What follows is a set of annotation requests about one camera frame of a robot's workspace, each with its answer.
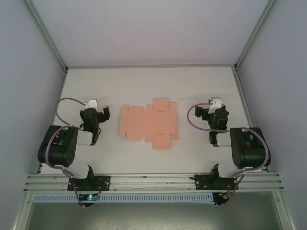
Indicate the small green circuit board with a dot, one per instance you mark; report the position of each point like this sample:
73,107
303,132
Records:
226,196

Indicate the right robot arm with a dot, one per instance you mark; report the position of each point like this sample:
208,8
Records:
249,153

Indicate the black bracket with pins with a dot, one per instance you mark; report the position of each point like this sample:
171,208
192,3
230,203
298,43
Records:
218,200

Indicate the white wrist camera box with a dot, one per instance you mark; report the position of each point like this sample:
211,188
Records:
216,103
92,103

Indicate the pink paper box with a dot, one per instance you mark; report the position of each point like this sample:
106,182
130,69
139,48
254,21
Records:
148,122

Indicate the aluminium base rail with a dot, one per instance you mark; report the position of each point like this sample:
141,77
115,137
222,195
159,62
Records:
153,182

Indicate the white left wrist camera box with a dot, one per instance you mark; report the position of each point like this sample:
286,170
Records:
92,103

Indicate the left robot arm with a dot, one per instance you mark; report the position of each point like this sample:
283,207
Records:
57,148

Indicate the aluminium frame post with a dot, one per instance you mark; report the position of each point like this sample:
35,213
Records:
48,36
253,36

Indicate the aluminium side table rail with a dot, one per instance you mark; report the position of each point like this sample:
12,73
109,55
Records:
250,119
53,119

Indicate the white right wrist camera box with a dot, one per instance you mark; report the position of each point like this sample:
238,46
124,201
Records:
216,103

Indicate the circuit board with green light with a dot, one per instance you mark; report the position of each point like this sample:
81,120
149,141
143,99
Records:
92,197

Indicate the black round mount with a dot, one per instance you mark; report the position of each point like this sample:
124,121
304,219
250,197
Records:
86,205

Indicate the aluminium rear table rail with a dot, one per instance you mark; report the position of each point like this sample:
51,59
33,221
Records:
151,66

